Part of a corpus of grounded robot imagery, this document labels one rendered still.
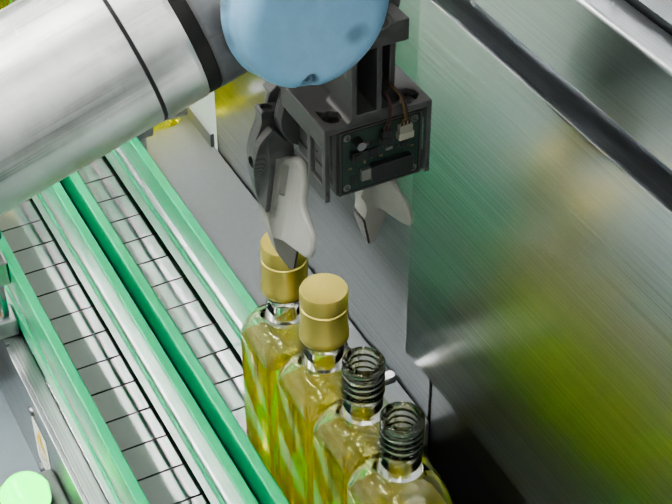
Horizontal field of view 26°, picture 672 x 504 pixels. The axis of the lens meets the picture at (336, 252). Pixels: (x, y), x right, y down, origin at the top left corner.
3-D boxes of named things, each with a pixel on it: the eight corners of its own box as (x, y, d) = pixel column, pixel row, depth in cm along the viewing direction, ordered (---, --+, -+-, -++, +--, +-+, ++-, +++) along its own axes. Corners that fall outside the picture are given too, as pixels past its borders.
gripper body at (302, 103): (320, 214, 86) (317, 38, 78) (259, 139, 92) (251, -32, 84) (433, 178, 88) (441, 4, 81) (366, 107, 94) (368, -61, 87)
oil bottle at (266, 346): (336, 513, 121) (336, 323, 107) (274, 537, 119) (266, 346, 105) (306, 467, 125) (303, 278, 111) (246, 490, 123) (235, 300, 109)
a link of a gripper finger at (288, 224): (282, 314, 92) (309, 191, 87) (243, 260, 96) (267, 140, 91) (325, 307, 93) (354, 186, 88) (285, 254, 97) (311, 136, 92)
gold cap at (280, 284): (286, 265, 109) (285, 219, 106) (319, 287, 107) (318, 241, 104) (250, 287, 107) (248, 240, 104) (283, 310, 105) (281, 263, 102)
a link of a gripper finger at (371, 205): (400, 281, 95) (373, 180, 89) (357, 231, 99) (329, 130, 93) (440, 259, 96) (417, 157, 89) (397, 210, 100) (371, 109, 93)
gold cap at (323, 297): (358, 342, 102) (358, 295, 99) (312, 358, 101) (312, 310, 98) (335, 311, 105) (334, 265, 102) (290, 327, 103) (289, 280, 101)
